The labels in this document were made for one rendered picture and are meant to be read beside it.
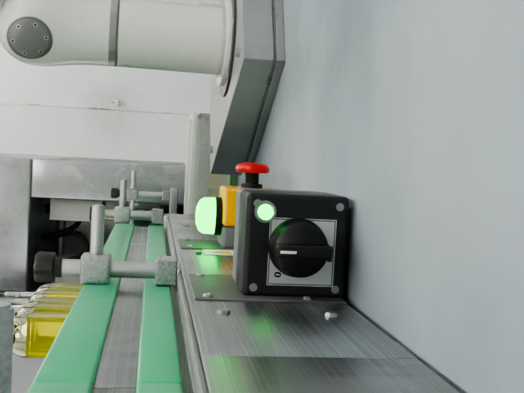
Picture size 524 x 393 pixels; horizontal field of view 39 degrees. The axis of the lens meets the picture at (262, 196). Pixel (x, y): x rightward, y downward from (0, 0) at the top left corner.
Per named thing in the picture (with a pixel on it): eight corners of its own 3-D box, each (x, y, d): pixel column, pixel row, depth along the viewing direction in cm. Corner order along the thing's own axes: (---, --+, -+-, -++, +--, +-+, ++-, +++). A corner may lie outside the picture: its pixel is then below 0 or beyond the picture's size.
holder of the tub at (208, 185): (226, 254, 153) (188, 253, 151) (233, 119, 151) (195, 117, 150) (235, 267, 136) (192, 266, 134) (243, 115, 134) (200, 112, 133)
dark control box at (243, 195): (326, 281, 66) (231, 279, 65) (331, 192, 66) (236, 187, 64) (350, 300, 58) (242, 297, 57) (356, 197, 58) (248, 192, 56)
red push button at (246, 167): (232, 189, 91) (234, 161, 90) (265, 191, 91) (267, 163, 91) (236, 191, 87) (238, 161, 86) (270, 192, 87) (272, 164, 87)
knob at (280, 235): (323, 277, 58) (334, 285, 54) (266, 275, 57) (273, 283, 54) (327, 218, 57) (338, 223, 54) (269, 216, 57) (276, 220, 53)
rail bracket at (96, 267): (178, 281, 73) (37, 277, 71) (182, 206, 73) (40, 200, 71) (180, 288, 69) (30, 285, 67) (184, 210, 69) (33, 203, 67)
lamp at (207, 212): (217, 232, 91) (192, 231, 90) (220, 196, 91) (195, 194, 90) (221, 237, 86) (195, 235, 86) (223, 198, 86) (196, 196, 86)
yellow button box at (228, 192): (276, 243, 93) (216, 242, 92) (279, 184, 93) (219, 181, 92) (285, 251, 86) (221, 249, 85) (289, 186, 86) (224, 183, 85)
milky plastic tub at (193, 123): (225, 228, 152) (182, 227, 151) (231, 118, 151) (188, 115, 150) (235, 238, 135) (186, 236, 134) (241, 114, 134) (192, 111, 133)
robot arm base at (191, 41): (221, 12, 117) (120, 3, 114) (234, -39, 105) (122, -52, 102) (221, 101, 111) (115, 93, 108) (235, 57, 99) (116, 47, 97)
